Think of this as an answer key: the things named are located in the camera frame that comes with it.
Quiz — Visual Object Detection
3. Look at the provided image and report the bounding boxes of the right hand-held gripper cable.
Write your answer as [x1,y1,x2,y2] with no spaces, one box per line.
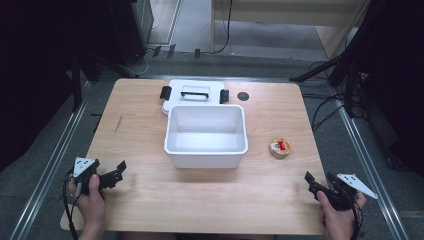
[349,199,365,240]

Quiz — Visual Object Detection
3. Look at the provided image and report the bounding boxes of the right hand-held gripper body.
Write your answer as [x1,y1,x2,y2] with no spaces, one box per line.
[325,171,379,212]

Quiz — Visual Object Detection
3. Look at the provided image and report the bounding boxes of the metal floor rail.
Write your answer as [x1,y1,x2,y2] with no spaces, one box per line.
[9,79,93,240]
[329,84,410,240]

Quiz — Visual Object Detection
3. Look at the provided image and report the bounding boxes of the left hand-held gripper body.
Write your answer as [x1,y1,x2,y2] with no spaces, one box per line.
[72,156,102,196]

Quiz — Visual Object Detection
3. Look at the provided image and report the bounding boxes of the black hanging cable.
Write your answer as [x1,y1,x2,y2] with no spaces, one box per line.
[213,0,234,55]

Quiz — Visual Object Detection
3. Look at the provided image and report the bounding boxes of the black metal stand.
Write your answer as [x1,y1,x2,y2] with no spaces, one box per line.
[70,46,138,114]

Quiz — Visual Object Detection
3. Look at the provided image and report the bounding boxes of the black floor cables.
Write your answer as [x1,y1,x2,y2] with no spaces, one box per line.
[300,59,356,133]

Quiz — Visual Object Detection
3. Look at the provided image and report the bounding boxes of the white plastic storage box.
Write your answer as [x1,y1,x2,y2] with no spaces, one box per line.
[163,103,250,170]

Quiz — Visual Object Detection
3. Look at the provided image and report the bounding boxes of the black tripod stand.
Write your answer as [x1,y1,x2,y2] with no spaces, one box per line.
[288,0,381,118]

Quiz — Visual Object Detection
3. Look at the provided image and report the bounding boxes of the person's right hand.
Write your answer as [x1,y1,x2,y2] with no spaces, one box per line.
[316,190,368,234]

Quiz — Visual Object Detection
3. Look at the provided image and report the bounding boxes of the light wooden furniture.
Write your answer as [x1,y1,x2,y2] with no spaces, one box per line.
[210,0,372,60]

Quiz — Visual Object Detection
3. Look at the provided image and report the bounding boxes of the person's left hand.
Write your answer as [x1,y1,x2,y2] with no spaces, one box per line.
[67,173,108,232]

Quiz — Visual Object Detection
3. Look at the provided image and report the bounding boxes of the dark curtain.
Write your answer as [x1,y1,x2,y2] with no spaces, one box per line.
[361,0,424,178]
[0,0,113,173]

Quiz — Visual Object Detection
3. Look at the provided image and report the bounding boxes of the dark cabinet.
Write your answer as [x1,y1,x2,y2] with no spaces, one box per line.
[108,0,155,67]

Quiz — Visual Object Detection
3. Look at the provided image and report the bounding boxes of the white floor cable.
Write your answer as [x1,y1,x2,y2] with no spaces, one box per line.
[133,16,161,76]

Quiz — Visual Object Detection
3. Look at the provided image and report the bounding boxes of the left hand-held gripper cable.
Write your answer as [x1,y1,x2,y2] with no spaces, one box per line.
[62,170,83,240]

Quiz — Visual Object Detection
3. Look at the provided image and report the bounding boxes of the hand-held gripper cable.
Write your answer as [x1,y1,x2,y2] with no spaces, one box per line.
[349,199,365,240]
[62,170,83,240]

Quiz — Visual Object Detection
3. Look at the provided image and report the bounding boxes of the white lid with black handle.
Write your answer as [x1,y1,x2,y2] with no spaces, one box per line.
[159,78,231,117]

